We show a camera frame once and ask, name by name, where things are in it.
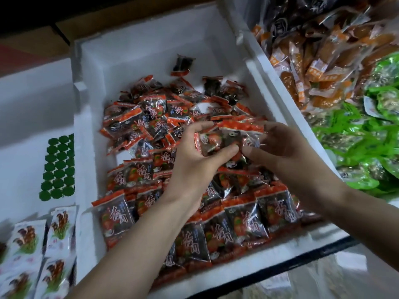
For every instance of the person's left hand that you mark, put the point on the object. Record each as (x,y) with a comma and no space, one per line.
(193,168)

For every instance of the person's right hand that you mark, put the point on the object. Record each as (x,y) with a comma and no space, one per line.
(293,162)

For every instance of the dark red snack packet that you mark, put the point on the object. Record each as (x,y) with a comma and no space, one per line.
(234,135)

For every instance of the pile of dark red packets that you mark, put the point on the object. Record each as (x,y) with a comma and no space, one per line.
(149,121)

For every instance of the pile of green packets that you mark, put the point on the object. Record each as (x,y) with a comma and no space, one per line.
(368,140)

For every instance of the pile of brown packets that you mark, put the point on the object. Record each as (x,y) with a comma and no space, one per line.
(318,53)

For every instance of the pile of white printed packets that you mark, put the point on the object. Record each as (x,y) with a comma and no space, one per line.
(34,261)

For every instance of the person's left forearm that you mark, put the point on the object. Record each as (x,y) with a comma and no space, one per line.
(124,258)

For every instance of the clear round plastic tub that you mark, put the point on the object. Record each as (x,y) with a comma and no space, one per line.
(274,289)

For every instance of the green leaf-pattern sheet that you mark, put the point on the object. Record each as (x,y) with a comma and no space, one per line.
(57,166)

